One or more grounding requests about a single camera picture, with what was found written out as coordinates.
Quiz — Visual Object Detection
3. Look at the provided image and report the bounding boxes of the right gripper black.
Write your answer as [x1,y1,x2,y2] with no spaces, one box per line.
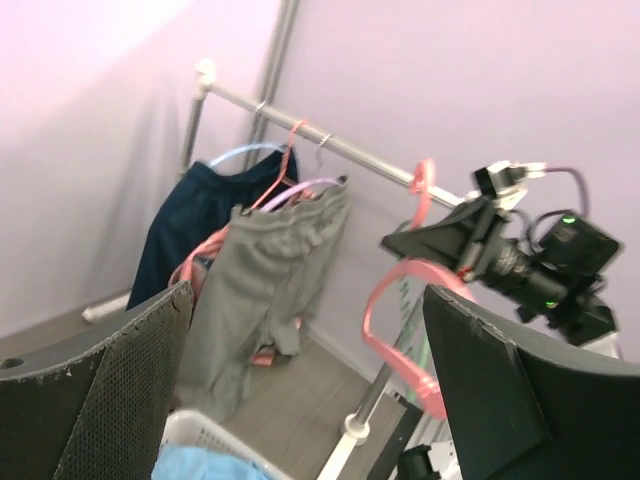
[381,197,520,290]

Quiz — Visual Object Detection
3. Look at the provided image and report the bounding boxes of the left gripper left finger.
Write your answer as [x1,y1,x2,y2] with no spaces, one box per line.
[1,281,193,480]

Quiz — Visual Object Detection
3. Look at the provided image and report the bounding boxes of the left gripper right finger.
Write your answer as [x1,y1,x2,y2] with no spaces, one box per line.
[423,285,639,480]

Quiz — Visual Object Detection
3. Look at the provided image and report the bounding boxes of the light blue shorts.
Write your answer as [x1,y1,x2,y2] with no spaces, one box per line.
[151,444,270,480]

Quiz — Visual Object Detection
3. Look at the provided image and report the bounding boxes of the pink plastic hanger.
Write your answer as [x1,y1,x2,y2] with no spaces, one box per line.
[361,157,481,421]

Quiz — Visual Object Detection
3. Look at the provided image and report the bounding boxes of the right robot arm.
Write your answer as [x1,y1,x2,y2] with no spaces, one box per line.
[382,197,639,479]

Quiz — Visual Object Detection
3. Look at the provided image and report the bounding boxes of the purple hanger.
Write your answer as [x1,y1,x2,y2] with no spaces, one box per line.
[260,177,341,212]

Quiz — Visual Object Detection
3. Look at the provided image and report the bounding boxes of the thin pink hanger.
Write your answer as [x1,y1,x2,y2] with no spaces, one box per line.
[242,119,308,214]

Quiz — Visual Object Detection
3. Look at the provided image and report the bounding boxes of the grey shorts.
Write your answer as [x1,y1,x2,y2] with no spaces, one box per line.
[174,176,351,420]

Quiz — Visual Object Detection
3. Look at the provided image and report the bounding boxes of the navy blue shorts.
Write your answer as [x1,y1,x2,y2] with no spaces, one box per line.
[127,150,283,309]

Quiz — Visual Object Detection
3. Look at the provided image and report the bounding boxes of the light blue hanger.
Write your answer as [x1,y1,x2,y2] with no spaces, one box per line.
[207,142,286,169]

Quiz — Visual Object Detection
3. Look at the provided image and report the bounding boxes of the white plastic basket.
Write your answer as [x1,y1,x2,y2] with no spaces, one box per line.
[161,409,292,480]

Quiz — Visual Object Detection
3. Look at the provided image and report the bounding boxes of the white clothes rack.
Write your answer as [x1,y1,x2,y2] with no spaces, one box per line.
[81,58,462,479]

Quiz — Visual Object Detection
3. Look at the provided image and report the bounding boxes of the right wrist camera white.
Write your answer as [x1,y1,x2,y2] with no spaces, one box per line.
[473,160,547,210]

